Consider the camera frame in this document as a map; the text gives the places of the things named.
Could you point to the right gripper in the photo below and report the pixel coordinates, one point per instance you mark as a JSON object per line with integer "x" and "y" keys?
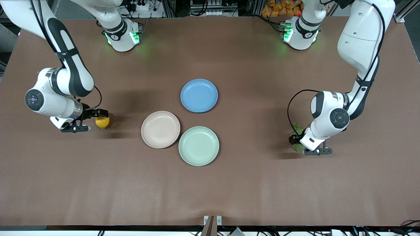
{"x": 88, "y": 113}

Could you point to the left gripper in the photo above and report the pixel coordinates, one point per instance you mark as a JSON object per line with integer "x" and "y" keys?
{"x": 293, "y": 139}

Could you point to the yellow lemon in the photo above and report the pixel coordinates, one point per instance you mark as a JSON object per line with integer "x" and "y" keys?
{"x": 103, "y": 123}

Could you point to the green lettuce leaf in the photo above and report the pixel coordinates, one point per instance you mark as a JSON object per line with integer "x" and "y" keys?
{"x": 298, "y": 128}

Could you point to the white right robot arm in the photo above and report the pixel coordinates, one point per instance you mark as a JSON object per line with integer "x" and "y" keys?
{"x": 59, "y": 105}

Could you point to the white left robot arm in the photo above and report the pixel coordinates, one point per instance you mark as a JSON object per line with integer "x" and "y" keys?
{"x": 361, "y": 32}

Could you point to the brown table cover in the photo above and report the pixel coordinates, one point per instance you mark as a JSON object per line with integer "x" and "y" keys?
{"x": 295, "y": 196}

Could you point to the pale pink plate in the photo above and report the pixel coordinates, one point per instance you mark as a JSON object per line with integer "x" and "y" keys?
{"x": 160, "y": 129}

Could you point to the pale green plate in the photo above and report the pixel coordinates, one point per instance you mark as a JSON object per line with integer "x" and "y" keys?
{"x": 198, "y": 146}

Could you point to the blue plate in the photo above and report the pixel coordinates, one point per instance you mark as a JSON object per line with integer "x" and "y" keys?
{"x": 199, "y": 95}

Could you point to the grey vented box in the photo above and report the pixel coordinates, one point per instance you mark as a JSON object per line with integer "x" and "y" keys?
{"x": 236, "y": 232}

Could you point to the white power strip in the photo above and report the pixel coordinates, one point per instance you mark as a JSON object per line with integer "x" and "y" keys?
{"x": 141, "y": 5}
{"x": 210, "y": 13}

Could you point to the grey brown beam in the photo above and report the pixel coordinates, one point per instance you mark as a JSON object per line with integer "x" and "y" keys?
{"x": 210, "y": 227}

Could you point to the aluminium corner profile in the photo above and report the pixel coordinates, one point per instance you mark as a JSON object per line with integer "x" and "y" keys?
{"x": 407, "y": 9}

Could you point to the small metal table bracket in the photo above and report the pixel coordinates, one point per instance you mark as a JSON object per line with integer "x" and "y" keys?
{"x": 205, "y": 220}

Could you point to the aluminium frame post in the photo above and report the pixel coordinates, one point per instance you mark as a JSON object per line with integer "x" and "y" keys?
{"x": 170, "y": 8}
{"x": 257, "y": 7}

